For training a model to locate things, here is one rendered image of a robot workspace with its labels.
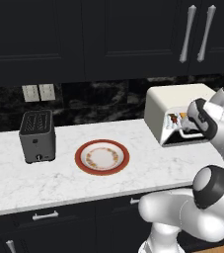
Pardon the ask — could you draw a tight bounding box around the dark grey toaster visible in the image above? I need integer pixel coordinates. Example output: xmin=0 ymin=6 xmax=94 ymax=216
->
xmin=18 ymin=109 xmax=57 ymax=165

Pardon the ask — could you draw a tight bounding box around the black drawer front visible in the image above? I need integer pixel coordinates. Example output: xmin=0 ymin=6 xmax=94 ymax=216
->
xmin=94 ymin=188 xmax=194 ymax=219
xmin=0 ymin=201 xmax=97 ymax=234

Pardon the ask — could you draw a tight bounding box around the silver drawer handle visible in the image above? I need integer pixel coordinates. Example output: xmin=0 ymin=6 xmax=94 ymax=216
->
xmin=129 ymin=197 xmax=143 ymax=206
xmin=32 ymin=210 xmax=60 ymax=221

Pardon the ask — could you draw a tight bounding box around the silver base cupboard handle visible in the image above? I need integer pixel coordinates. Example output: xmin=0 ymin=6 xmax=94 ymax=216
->
xmin=5 ymin=239 xmax=17 ymax=253

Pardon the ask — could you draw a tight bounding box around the silver cupboard door handle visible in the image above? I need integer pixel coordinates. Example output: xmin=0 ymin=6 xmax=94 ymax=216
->
xmin=196 ymin=4 xmax=217 ymax=63
xmin=179 ymin=4 xmax=197 ymax=64

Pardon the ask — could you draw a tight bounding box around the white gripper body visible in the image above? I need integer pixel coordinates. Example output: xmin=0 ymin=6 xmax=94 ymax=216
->
xmin=181 ymin=114 xmax=203 ymax=134

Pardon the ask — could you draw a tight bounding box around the white wall outlet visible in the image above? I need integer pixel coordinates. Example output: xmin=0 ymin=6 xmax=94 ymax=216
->
xmin=38 ymin=83 xmax=57 ymax=102
xmin=21 ymin=84 xmax=40 ymax=104

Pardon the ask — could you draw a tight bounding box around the white toaster oven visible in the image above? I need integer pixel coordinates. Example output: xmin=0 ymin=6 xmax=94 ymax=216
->
xmin=144 ymin=83 xmax=217 ymax=148

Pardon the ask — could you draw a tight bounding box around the red rimmed patterned plate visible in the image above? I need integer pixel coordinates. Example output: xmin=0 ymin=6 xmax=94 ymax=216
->
xmin=74 ymin=138 xmax=131 ymax=177

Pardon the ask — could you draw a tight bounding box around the kebab skewer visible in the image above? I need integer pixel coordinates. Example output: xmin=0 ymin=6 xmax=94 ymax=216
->
xmin=167 ymin=113 xmax=181 ymax=126

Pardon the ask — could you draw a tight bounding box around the toaster oven door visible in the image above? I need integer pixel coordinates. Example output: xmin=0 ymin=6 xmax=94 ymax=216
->
xmin=160 ymin=126 xmax=214 ymax=148

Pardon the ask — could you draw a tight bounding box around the black base cupboard door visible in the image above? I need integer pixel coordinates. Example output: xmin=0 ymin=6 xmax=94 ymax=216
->
xmin=0 ymin=218 xmax=99 ymax=253
xmin=95 ymin=211 xmax=155 ymax=253

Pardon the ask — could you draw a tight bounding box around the toaster oven door handle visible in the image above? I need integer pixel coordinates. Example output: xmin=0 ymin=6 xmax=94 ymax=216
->
xmin=178 ymin=127 xmax=210 ymax=139

